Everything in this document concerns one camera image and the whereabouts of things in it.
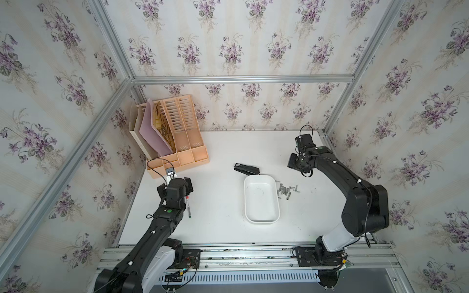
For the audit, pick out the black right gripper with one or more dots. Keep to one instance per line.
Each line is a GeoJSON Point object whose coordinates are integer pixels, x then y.
{"type": "Point", "coordinates": [290, 163]}

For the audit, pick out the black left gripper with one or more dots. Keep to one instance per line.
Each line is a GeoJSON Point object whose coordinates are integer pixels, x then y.
{"type": "Point", "coordinates": [189, 187]}

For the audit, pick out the white plastic storage box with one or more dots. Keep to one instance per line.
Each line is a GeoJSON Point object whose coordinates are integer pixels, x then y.
{"type": "Point", "coordinates": [261, 204]}

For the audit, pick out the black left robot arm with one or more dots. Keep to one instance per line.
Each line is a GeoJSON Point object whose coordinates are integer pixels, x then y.
{"type": "Point", "coordinates": [155, 252]}

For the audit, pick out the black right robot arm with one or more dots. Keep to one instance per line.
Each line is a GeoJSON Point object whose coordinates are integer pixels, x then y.
{"type": "Point", "coordinates": [366, 205]}

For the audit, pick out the red capped marker pen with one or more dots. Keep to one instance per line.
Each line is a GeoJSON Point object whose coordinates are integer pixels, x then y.
{"type": "Point", "coordinates": [188, 207]}

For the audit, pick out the purple folder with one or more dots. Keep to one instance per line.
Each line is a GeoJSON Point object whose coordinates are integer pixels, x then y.
{"type": "Point", "coordinates": [151, 133]}

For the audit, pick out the black stapler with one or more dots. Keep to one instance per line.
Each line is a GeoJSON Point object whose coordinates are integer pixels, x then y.
{"type": "Point", "coordinates": [247, 170]}

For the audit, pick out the peach plastic desk organizer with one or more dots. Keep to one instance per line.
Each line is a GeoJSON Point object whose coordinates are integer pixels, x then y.
{"type": "Point", "coordinates": [177, 121]}

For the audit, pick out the beige file folder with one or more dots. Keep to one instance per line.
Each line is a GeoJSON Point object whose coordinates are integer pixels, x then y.
{"type": "Point", "coordinates": [135, 122]}

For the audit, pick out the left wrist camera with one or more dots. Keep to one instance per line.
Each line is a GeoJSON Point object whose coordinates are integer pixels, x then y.
{"type": "Point", "coordinates": [170, 174]}

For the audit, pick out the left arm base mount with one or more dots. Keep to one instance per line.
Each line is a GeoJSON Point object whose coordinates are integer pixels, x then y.
{"type": "Point", "coordinates": [185, 259]}

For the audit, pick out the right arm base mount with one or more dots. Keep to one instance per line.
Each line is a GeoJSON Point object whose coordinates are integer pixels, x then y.
{"type": "Point", "coordinates": [319, 257]}

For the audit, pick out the aluminium front rail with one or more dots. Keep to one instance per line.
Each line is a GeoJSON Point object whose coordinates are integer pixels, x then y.
{"type": "Point", "coordinates": [263, 263]}

